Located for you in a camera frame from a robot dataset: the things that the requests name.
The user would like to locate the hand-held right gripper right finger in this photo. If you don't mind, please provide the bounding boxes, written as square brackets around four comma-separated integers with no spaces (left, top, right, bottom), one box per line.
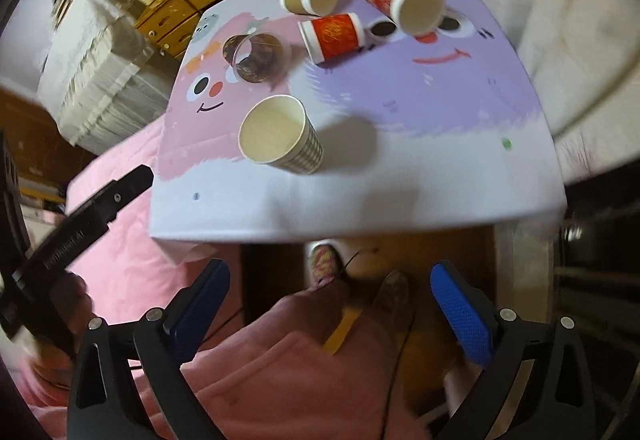
[430,261,608,440]

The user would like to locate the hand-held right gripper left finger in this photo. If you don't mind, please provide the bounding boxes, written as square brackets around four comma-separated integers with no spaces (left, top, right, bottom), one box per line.
[67,259,232,440]

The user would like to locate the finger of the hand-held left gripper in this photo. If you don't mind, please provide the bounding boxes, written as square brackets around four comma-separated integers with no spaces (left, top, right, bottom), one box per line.
[95,164,155,223]

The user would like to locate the person's left forearm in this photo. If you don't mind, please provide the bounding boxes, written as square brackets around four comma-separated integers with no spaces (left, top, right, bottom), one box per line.
[12,345,81,408]

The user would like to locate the checked paper cup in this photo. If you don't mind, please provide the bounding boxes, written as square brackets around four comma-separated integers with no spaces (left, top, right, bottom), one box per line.
[238,94,325,175]

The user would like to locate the clear plastic cup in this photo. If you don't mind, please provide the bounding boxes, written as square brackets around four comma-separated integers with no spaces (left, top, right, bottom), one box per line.
[221,31,292,85]

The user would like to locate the small red paper cup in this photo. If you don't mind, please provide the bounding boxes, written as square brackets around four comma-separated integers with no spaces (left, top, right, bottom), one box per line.
[298,12,366,66]

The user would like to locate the person's left hand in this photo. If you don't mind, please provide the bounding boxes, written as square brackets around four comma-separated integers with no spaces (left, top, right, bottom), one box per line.
[50,270,97,356]

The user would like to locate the grey slipper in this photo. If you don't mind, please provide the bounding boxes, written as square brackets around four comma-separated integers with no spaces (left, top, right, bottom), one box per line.
[372,270,416,338]

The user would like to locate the pink blanket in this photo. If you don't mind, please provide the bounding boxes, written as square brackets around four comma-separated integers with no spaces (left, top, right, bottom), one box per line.
[65,113,246,371]

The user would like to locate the person's pink trouser legs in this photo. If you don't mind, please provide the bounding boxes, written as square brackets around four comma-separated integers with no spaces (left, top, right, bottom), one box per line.
[115,277,436,440]

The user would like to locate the yellow strip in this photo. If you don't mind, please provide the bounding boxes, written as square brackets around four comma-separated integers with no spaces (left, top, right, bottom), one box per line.
[322,310,362,356]

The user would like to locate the colourful patterned slipper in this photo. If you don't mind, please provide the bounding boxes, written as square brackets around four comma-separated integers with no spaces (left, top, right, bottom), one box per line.
[307,243,346,288]

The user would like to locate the dark metal rack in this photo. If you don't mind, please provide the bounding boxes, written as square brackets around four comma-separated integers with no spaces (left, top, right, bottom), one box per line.
[555,203,640,421]

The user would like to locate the cartoon printed table mat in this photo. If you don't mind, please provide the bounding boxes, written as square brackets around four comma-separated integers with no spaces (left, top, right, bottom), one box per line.
[149,0,568,252]

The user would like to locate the white curtain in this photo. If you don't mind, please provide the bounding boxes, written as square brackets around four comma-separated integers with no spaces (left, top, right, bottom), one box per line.
[385,0,640,186]

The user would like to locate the thin black cable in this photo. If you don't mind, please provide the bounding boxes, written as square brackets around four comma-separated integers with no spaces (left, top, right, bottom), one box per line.
[340,247,378,277]

